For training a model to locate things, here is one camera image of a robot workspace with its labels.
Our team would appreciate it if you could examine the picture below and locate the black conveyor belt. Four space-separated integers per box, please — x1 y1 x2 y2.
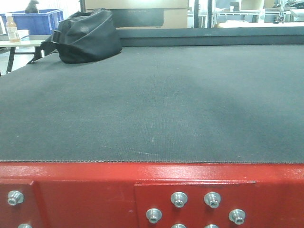
0 25 304 163

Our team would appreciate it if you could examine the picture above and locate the cardboard box behind conveyor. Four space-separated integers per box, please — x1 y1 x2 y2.
84 0 189 29

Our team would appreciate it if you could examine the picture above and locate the black fabric bag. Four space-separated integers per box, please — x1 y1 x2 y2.
40 8 122 64

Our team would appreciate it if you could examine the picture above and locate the folding side table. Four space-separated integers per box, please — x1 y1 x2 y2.
0 34 52 74

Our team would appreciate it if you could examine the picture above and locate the blue crate on table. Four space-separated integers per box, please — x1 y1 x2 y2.
12 9 64 35

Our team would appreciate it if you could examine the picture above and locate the white paper cup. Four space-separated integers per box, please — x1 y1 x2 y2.
18 29 30 41

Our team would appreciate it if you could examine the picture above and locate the orange drink bottle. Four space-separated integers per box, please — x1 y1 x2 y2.
5 12 20 42

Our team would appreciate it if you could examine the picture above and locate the red conveyor frame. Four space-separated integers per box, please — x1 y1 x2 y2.
0 162 304 228

